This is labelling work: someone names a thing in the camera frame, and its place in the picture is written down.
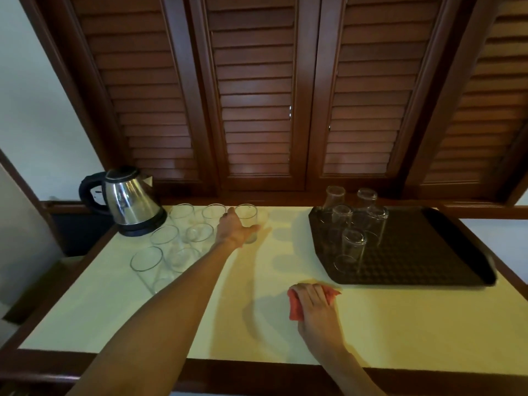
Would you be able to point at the brown wooden wall rail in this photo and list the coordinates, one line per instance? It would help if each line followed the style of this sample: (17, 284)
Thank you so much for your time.
(486, 211)

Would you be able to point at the brown louvered wooden shutter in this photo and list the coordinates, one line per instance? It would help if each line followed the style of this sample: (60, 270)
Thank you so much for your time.
(371, 90)
(140, 90)
(255, 90)
(482, 98)

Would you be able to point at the group of clear glasses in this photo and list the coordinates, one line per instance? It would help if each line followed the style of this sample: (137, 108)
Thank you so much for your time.
(173, 243)

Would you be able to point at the steel electric kettle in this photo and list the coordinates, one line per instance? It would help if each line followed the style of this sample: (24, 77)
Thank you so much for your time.
(130, 199)
(144, 228)

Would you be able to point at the person's right hand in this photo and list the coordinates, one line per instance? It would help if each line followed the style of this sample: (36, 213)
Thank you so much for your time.
(319, 321)

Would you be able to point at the person's left hand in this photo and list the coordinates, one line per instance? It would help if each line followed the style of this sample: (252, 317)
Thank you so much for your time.
(231, 230)

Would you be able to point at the dark brown textured tray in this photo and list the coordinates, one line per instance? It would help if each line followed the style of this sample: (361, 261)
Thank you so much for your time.
(420, 251)

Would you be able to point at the person's left forearm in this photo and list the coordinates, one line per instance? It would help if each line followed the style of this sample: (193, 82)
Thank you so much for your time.
(156, 329)

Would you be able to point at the red cloth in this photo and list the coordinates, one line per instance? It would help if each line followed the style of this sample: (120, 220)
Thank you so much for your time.
(295, 309)

